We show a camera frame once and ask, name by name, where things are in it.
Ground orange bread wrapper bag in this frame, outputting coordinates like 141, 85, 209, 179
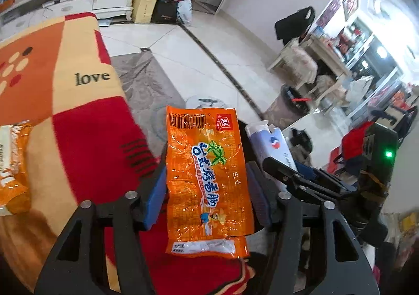
0, 121, 32, 216

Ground white blue medicine box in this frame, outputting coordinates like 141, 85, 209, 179
245, 120, 297, 192

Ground orange sausage snack packet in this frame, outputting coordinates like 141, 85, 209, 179
166, 107, 254, 258

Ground black boots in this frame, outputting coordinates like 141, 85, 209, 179
290, 128, 313, 153

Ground orange red patterned blanket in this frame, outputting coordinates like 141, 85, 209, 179
1, 12, 255, 294

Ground grey patterned waste basket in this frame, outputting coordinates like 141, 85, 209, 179
263, 85, 310, 130

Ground white console table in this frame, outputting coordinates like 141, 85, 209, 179
300, 34, 351, 107

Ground white floral chair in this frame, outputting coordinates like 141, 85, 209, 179
267, 39, 318, 89

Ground grey floor rug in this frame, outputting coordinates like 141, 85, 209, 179
111, 51, 185, 158

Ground black jacket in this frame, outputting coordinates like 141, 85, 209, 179
274, 6, 316, 46

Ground cream paper shopping bag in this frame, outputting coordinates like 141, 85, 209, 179
131, 0, 157, 24

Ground black shopping bag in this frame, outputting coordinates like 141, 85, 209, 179
151, 0, 178, 24

